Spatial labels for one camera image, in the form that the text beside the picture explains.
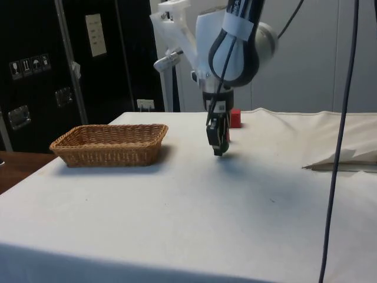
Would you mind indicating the black cabinet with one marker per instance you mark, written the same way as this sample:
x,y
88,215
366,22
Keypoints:
x,y
38,35

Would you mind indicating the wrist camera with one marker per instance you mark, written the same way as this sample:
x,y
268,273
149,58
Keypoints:
x,y
168,61

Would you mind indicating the wicker basket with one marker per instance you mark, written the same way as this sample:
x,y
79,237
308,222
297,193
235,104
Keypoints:
x,y
109,146

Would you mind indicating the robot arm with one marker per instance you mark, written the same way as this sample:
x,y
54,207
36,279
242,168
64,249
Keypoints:
x,y
265,44

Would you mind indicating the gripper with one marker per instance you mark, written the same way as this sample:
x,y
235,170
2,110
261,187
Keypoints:
x,y
218,101

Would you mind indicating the red cube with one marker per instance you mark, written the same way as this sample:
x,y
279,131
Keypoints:
x,y
236,118

